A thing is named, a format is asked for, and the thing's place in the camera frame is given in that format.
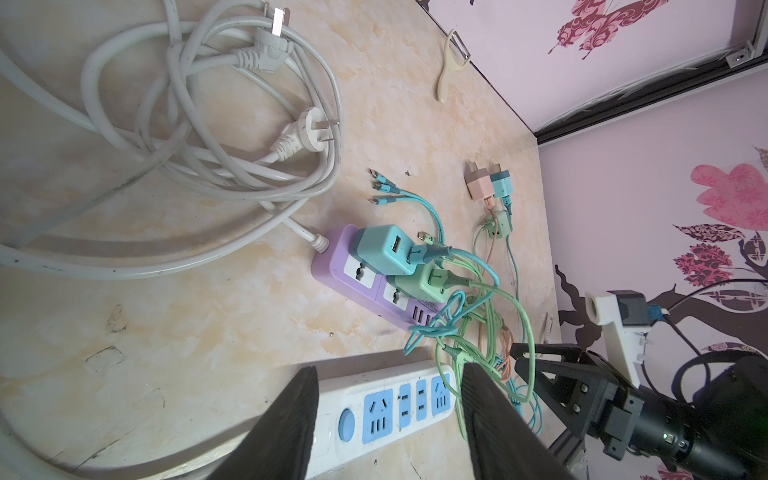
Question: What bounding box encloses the light green charging cable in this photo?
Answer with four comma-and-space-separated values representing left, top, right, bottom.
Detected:
434, 254, 538, 442

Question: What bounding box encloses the light green charger plug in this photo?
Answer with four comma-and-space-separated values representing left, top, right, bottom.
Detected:
480, 209, 512, 239
391, 263, 470, 304

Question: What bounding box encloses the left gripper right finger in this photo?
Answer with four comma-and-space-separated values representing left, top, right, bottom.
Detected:
461, 363, 572, 480

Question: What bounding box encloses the white coiled power cord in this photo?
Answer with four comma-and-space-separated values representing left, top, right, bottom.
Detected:
0, 0, 344, 480

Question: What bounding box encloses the teal charging cable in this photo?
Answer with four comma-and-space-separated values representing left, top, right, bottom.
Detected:
367, 169, 502, 355

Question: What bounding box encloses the pink charger plug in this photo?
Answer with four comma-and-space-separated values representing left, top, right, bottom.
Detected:
464, 162, 495, 201

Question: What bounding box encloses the beige vegetable peeler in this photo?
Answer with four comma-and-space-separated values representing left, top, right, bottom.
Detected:
435, 29, 471, 103

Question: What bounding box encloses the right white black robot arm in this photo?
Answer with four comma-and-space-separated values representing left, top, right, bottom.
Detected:
510, 343, 767, 479

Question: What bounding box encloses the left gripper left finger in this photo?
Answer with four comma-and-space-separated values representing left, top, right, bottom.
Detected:
209, 366, 319, 480

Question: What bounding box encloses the white blue power strip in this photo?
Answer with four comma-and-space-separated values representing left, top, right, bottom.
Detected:
306, 361, 457, 478

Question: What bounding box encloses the purple power strip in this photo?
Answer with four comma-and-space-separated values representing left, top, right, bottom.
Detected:
311, 224, 443, 331

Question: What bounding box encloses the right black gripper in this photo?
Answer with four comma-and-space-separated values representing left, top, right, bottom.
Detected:
510, 343, 750, 479

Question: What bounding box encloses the dark teal charger plug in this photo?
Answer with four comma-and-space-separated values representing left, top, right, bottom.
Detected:
489, 164, 513, 212

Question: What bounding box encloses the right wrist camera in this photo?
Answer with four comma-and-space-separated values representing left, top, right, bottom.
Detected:
585, 290, 667, 388

